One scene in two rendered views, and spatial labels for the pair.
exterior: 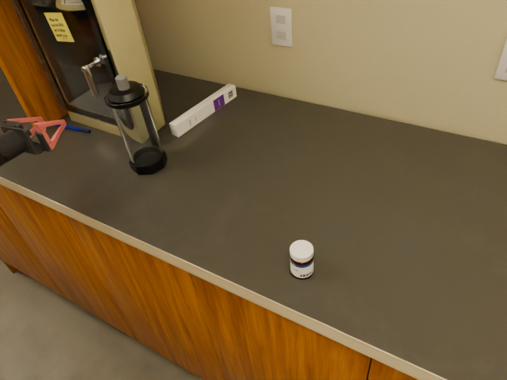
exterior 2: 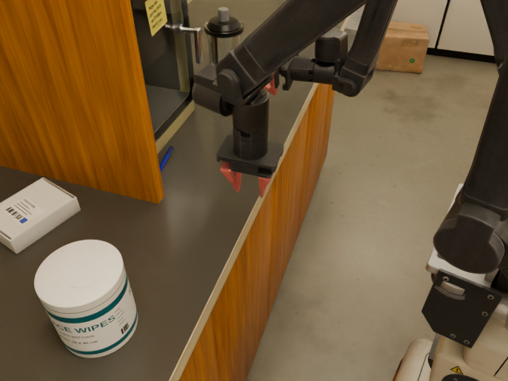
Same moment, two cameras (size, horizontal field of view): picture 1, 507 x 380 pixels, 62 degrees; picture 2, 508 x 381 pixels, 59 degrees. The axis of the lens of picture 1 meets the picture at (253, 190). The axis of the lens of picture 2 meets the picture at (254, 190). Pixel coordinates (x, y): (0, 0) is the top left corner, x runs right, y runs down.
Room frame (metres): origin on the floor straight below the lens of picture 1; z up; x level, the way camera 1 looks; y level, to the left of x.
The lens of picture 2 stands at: (1.22, 1.47, 1.63)
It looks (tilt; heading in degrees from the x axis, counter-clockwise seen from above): 41 degrees down; 253
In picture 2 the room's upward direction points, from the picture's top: straight up
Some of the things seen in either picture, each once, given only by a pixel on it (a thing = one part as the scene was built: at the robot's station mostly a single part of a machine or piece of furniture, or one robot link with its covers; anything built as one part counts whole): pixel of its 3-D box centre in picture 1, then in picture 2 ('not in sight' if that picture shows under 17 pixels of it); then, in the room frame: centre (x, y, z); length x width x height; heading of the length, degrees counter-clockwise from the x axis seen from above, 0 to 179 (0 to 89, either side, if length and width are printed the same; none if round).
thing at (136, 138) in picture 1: (137, 129); (225, 62); (0.95, 0.28, 1.06); 0.11 x 0.11 x 0.21
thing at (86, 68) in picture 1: (95, 78); (192, 44); (1.05, 0.38, 1.17); 0.05 x 0.03 x 0.10; 144
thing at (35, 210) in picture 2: not in sight; (30, 213); (1.48, 0.66, 0.96); 0.16 x 0.12 x 0.04; 38
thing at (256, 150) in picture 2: not in sight; (250, 140); (1.05, 0.88, 1.21); 0.10 x 0.07 x 0.07; 146
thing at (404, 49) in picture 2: not in sight; (398, 46); (-0.86, -1.48, 0.14); 0.41 x 0.33 x 0.29; 151
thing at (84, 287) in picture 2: not in sight; (90, 298); (1.35, 0.97, 1.02); 0.13 x 0.13 x 0.15
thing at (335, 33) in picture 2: not in sight; (339, 59); (0.76, 0.60, 1.18); 0.12 x 0.09 x 0.11; 129
